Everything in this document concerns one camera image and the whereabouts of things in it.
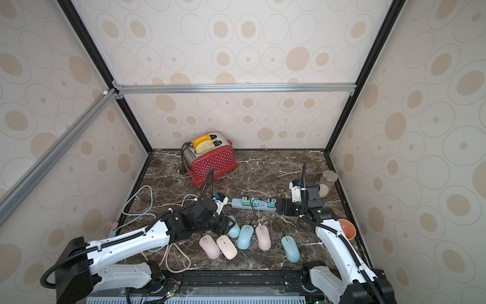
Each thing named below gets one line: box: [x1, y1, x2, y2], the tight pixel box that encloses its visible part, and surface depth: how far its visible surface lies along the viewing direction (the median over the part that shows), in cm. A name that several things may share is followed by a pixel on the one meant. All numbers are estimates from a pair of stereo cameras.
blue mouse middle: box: [236, 224, 255, 251], surface depth 85 cm
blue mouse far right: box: [280, 235, 301, 263], surface depth 82 cm
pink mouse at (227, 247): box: [216, 234, 238, 261], surface depth 83 cm
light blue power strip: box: [231, 198, 277, 211], surface depth 95 cm
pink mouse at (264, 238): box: [255, 224, 272, 252], surface depth 85 cm
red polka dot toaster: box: [181, 132, 238, 186], surface depth 99 cm
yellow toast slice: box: [193, 134, 216, 154], surface depth 96 cm
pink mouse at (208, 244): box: [198, 234, 221, 260], surface depth 83 cm
